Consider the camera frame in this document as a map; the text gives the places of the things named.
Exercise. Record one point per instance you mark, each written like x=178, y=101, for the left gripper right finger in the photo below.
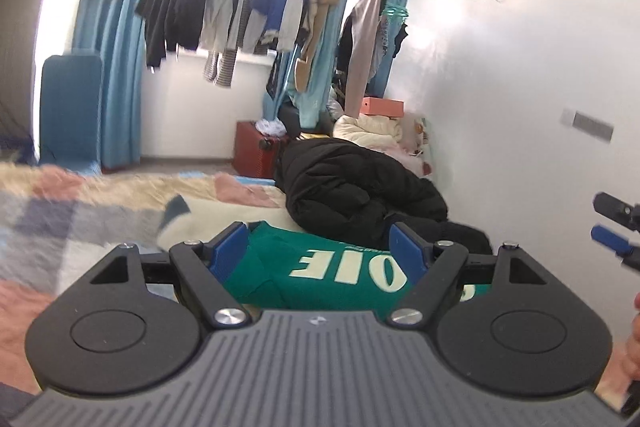
x=433, y=272

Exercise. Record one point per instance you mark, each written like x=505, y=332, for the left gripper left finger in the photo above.
x=203, y=267

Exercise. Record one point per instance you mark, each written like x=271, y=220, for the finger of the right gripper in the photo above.
x=628, y=253
x=626, y=215

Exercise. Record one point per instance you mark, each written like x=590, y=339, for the green sweatshirt with cream letters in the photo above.
x=297, y=271

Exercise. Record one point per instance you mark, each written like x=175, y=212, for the person's right hand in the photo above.
x=623, y=367

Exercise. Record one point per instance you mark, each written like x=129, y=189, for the red suitcase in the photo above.
x=254, y=153

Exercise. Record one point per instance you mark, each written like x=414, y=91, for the black puffer jacket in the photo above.
x=342, y=191

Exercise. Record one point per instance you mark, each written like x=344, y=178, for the cream bedding pile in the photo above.
x=405, y=139

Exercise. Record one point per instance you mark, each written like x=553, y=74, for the patchwork pastel bed quilt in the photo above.
x=56, y=224

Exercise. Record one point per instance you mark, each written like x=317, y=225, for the orange shoe box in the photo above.
x=386, y=107

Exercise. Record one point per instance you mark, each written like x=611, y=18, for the light blue hanging curtain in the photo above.
x=312, y=102

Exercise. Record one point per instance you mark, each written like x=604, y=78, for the blue upholstered chair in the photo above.
x=70, y=112

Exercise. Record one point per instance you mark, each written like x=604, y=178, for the blue window curtain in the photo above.
x=113, y=30

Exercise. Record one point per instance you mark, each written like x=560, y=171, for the beige pink hanging coat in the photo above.
x=364, y=15

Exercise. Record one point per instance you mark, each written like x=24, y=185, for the striped hanging garment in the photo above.
x=220, y=38

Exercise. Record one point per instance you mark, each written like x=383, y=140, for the blue and white hanging shirt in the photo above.
x=274, y=21

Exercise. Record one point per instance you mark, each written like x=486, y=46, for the grey wall switch panel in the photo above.
x=596, y=128

